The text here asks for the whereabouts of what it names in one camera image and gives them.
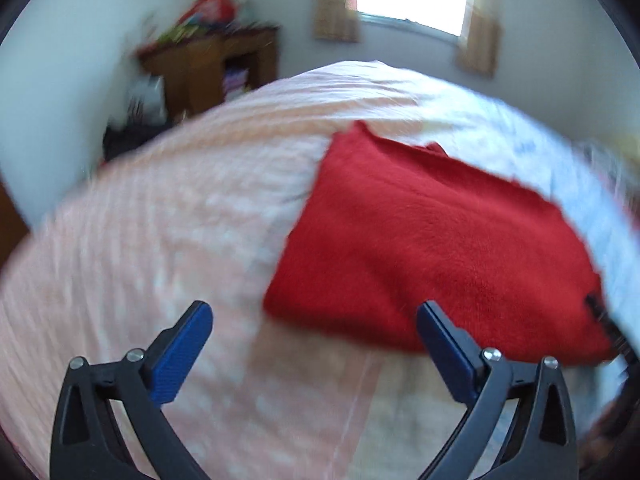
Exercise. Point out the dark wooden desk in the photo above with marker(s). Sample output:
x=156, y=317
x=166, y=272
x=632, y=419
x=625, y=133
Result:
x=200, y=75

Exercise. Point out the red gift bag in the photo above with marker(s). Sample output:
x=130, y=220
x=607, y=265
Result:
x=210, y=7

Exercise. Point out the black bag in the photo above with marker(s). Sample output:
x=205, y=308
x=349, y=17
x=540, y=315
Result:
x=130, y=140

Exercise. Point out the bed with pink sheet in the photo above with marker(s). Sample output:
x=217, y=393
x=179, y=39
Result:
x=175, y=220

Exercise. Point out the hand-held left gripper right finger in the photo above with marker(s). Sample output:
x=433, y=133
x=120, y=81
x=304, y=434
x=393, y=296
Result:
x=445, y=355

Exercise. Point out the white paper bag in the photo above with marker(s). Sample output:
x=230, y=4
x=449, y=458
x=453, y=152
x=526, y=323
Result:
x=145, y=102

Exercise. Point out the beige patterned curtain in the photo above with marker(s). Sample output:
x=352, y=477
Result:
x=335, y=5
x=480, y=45

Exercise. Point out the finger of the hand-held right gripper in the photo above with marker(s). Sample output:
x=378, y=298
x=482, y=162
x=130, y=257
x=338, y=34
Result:
x=616, y=332

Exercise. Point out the red towel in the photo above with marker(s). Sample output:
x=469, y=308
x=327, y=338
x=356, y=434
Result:
x=425, y=240

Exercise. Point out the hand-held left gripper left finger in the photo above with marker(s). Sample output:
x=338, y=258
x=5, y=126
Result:
x=180, y=355

